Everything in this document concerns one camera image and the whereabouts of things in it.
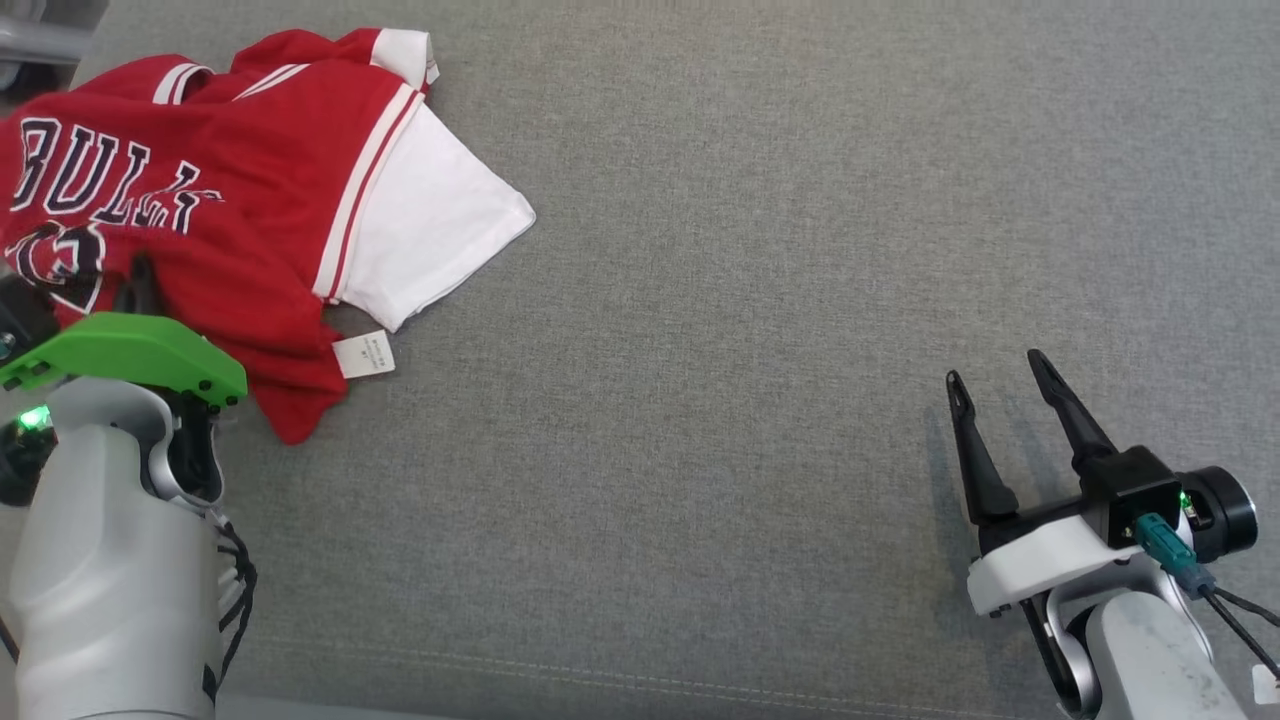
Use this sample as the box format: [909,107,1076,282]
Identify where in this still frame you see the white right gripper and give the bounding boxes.
[946,350,1259,617]

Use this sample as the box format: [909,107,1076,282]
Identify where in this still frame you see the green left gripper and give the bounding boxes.
[0,254,248,411]

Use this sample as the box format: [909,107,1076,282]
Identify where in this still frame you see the red Bulls basketball jersey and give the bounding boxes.
[0,27,537,446]

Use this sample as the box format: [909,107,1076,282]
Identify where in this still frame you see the grey metal stand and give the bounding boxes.
[0,0,107,96]

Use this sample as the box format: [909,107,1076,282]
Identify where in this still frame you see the black cable with green connector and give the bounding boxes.
[1135,513,1280,683]

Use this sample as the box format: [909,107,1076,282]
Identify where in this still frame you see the thin black cable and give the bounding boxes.
[1212,588,1280,629]

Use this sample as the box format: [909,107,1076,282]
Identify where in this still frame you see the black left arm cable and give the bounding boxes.
[203,515,259,701]

